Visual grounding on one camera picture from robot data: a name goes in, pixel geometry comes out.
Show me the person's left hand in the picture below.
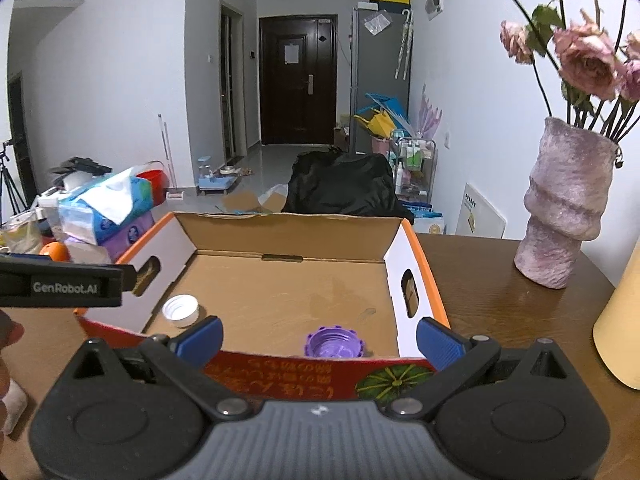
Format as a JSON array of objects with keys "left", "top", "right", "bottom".
[{"left": 0, "top": 309, "right": 25, "bottom": 411}]

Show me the purple bottle cap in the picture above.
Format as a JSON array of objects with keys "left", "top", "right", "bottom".
[{"left": 305, "top": 326, "right": 365, "bottom": 359}]

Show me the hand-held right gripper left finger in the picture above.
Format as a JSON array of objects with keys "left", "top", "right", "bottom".
[{"left": 55, "top": 316, "right": 251, "bottom": 422}]

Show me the grey refrigerator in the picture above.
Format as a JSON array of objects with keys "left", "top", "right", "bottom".
[{"left": 348, "top": 6, "right": 413, "bottom": 153}]

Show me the pink textured vase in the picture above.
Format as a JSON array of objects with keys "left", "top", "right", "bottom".
[{"left": 514, "top": 116, "right": 620, "bottom": 290}]

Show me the open cardboard box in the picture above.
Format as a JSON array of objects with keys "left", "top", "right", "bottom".
[{"left": 220, "top": 191, "right": 288, "bottom": 216}]

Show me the folded white umbrella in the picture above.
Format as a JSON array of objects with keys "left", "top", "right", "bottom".
[{"left": 394, "top": 9, "right": 415, "bottom": 81}]

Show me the trolley with bottles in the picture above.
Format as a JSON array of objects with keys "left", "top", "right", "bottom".
[{"left": 389, "top": 130, "right": 438, "bottom": 198}]

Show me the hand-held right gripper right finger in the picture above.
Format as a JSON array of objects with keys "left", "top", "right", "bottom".
[{"left": 387, "top": 316, "right": 583, "bottom": 421}]

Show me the purple flower decoration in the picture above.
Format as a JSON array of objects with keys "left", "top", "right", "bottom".
[{"left": 419, "top": 85, "right": 445, "bottom": 141}]

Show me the pet water feeder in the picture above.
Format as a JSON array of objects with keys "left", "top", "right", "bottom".
[{"left": 196, "top": 156, "right": 240, "bottom": 196}]

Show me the yellow bag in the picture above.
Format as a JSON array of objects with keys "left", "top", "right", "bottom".
[{"left": 354, "top": 110, "right": 396, "bottom": 139}]

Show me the dark wooden door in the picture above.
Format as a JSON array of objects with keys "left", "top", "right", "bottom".
[{"left": 258, "top": 15, "right": 338, "bottom": 146}]

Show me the blue tissue pack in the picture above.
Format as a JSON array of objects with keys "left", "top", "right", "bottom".
[{"left": 57, "top": 166, "right": 153, "bottom": 247}]

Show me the white mop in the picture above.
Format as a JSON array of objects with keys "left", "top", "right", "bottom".
[{"left": 157, "top": 114, "right": 185, "bottom": 202}]

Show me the dried pink rose bouquet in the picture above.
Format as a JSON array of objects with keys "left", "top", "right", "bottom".
[{"left": 412, "top": 0, "right": 640, "bottom": 143}]

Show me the red bucket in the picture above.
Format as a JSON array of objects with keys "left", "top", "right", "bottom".
[{"left": 135, "top": 161, "right": 168, "bottom": 207}]

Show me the white board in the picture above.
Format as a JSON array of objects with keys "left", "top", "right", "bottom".
[{"left": 455, "top": 182, "right": 507, "bottom": 240}]

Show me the cardboard box with red side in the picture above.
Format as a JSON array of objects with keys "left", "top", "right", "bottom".
[{"left": 74, "top": 211, "right": 451, "bottom": 403}]

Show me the orange fruit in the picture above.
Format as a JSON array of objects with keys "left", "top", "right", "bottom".
[{"left": 39, "top": 241, "right": 69, "bottom": 262}]

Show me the purple tissue pack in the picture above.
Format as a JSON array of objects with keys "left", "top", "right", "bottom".
[{"left": 64, "top": 210, "right": 156, "bottom": 265}]

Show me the white bottle cap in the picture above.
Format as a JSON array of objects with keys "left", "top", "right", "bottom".
[{"left": 161, "top": 294, "right": 201, "bottom": 329}]

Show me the clear plastic bag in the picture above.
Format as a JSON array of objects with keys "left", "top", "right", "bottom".
[{"left": 364, "top": 10, "right": 393, "bottom": 36}]

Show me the blue white carton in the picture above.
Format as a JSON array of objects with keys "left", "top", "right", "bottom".
[{"left": 400, "top": 202, "right": 446, "bottom": 235}]

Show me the black item pile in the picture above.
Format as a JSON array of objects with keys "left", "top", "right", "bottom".
[{"left": 47, "top": 156, "right": 113, "bottom": 177}]

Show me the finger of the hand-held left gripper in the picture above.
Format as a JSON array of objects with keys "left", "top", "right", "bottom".
[{"left": 121, "top": 263, "right": 141, "bottom": 297}]

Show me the yellow thermos jug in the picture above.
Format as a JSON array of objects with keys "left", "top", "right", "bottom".
[{"left": 593, "top": 260, "right": 640, "bottom": 390}]

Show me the black tripod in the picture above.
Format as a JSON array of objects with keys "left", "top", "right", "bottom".
[{"left": 0, "top": 139, "right": 28, "bottom": 226}]

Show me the black cloth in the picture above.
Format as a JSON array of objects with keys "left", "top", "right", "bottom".
[{"left": 281, "top": 150, "right": 416, "bottom": 226}]

